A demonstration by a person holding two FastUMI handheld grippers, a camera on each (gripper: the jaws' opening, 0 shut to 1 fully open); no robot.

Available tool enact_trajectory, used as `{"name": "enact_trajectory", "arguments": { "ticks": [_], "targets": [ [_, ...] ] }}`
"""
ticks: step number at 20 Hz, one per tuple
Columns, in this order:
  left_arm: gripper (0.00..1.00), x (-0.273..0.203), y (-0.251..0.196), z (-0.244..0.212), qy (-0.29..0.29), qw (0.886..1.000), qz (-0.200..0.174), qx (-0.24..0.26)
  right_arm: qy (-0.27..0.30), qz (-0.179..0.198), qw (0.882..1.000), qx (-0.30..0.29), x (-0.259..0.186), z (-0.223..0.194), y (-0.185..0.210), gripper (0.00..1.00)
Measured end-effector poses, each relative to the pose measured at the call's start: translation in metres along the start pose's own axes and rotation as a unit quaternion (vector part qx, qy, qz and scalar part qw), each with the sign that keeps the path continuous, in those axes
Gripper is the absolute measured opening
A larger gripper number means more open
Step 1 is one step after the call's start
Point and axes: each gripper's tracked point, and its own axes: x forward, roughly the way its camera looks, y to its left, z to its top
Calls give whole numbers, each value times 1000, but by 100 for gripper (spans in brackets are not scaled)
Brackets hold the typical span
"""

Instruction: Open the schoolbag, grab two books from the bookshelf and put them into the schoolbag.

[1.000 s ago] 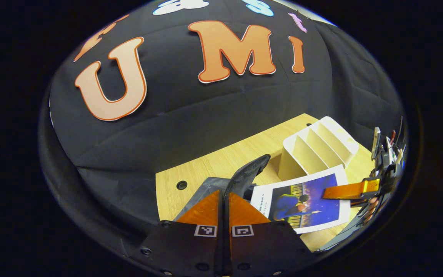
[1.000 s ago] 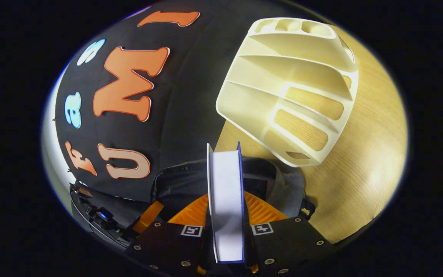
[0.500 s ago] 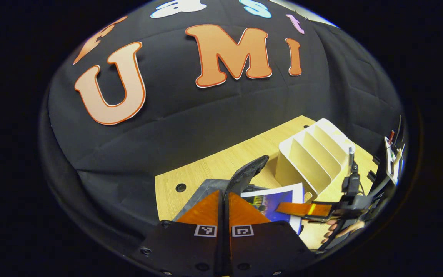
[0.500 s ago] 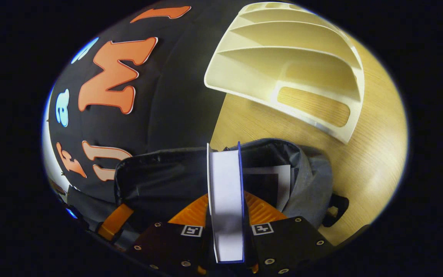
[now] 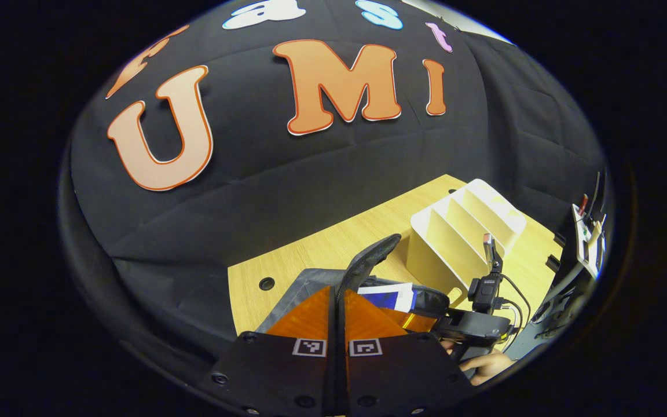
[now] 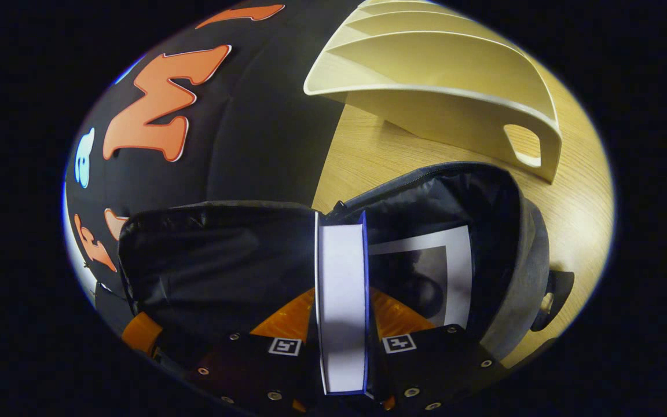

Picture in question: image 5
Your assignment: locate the white bookshelf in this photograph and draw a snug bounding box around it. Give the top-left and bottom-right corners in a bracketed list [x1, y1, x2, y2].
[406, 178, 528, 308]

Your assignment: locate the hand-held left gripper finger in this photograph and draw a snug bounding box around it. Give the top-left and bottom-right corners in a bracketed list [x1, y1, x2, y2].
[209, 285, 337, 416]
[336, 288, 476, 416]

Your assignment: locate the blue cover book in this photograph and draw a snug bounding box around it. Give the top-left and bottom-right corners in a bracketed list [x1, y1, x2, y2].
[358, 282, 416, 313]

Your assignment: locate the grey schoolbag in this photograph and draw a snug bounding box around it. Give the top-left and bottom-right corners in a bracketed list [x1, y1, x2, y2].
[255, 233, 453, 348]

